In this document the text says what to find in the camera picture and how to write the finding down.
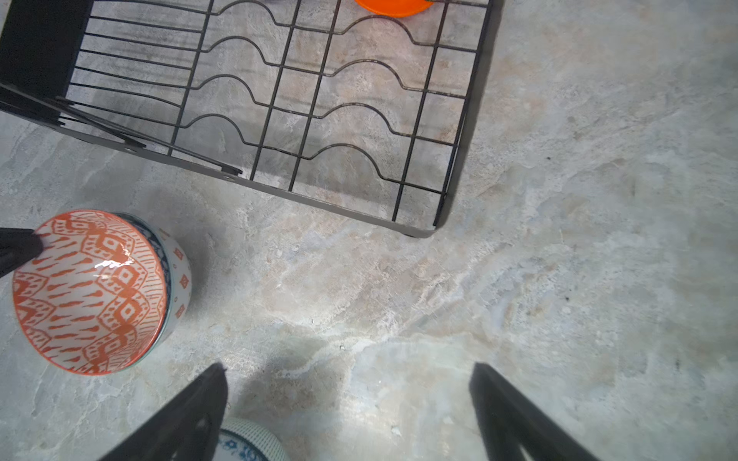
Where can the orange plastic bowl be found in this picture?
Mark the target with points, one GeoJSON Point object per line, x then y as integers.
{"type": "Point", "coordinates": [395, 8]}

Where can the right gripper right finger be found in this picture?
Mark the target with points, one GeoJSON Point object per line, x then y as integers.
{"type": "Point", "coordinates": [513, 427]}

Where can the red patterned ceramic bowl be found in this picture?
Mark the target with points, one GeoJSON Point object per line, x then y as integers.
{"type": "Point", "coordinates": [104, 290]}

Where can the blue floral ceramic bowl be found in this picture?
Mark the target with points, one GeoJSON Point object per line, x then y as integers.
{"type": "Point", "coordinates": [245, 440]}

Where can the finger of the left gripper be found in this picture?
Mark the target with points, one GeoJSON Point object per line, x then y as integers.
{"type": "Point", "coordinates": [17, 247]}

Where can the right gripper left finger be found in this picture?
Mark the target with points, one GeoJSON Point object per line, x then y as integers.
{"type": "Point", "coordinates": [186, 428]}

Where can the black wire dish rack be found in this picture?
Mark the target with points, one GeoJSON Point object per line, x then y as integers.
{"type": "Point", "coordinates": [339, 105]}

